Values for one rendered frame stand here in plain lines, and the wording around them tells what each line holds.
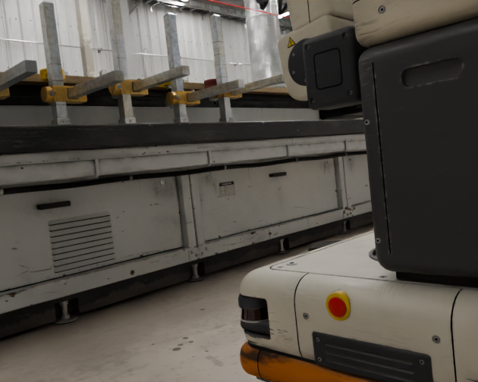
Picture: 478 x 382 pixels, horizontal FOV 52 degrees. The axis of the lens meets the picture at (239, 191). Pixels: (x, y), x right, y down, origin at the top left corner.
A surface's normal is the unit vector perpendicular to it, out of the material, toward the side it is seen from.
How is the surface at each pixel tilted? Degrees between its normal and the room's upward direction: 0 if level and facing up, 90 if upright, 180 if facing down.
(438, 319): 73
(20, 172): 90
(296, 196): 90
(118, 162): 90
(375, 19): 90
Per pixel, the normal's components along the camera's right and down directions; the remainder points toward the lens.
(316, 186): 0.70, -0.04
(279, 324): -0.70, 0.11
